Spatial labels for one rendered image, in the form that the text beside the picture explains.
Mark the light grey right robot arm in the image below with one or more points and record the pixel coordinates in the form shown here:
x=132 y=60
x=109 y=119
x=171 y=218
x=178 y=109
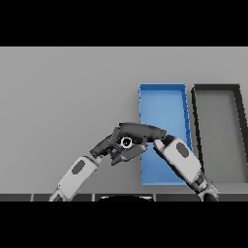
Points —
x=182 y=158

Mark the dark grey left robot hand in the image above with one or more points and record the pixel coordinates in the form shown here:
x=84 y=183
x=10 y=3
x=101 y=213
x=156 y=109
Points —
x=104 y=145

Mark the dark grey bin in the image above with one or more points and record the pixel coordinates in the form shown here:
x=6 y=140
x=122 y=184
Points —
x=219 y=129

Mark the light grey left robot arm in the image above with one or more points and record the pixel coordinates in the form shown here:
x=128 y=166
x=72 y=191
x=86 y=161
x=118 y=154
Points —
x=75 y=177

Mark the blue bin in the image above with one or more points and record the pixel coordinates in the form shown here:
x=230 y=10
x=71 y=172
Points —
x=163 y=106

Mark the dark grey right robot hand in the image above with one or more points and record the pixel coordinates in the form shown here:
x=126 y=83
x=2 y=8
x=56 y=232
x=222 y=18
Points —
x=143 y=130

